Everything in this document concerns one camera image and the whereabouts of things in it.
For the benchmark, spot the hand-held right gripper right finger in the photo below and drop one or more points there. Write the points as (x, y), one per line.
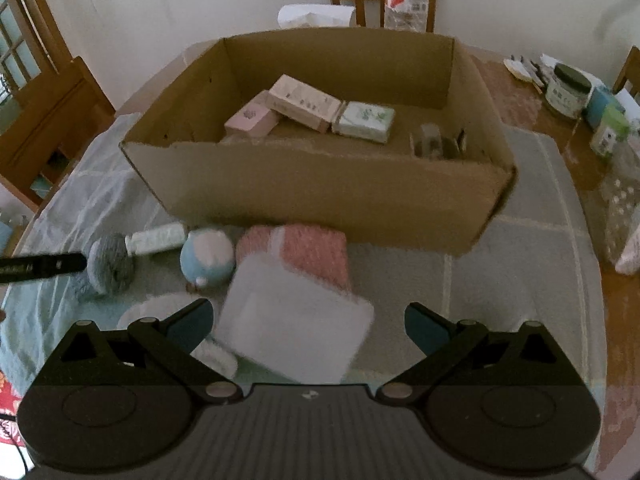
(425, 327)

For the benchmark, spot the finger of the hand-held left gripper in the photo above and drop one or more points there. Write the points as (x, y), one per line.
(45, 266)

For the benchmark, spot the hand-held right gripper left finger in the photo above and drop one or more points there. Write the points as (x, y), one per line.
(192, 320)

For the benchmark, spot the white sock blue stripe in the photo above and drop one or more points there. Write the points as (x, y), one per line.
(150, 307)

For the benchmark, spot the grey fuzzy scrunchie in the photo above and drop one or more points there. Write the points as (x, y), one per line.
(107, 265)

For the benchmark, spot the blue white round toy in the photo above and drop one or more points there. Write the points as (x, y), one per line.
(205, 257)

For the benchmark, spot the pink sponge cloth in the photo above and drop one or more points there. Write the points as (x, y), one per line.
(315, 255)

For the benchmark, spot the cardboard box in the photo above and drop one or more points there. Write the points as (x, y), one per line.
(325, 195)

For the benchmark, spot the small pink box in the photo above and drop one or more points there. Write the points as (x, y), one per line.
(250, 120)

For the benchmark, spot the green white small box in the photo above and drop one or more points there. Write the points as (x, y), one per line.
(365, 120)

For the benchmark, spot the long pink box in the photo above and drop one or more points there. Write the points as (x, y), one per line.
(300, 102)

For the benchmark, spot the checkered grey green blanket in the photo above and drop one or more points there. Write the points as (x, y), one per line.
(400, 270)

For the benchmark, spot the white tube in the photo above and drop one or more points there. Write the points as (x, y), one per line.
(155, 239)

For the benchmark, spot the red printed cloth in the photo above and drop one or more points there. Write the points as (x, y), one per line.
(10, 405)

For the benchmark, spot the large clear plastic jar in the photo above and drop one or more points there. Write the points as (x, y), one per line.
(620, 200)

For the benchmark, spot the wooden glass panel door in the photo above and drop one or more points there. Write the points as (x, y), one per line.
(25, 25)

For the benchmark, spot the green white carton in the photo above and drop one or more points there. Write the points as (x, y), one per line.
(611, 135)

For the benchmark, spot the small jar dark lid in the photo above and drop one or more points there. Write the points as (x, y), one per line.
(565, 95)

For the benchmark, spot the small white packet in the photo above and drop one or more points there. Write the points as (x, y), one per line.
(517, 67)

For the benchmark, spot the blue cup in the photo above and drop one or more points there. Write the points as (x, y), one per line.
(600, 102)

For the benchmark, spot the white tissue pack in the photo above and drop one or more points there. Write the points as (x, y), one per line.
(315, 16)

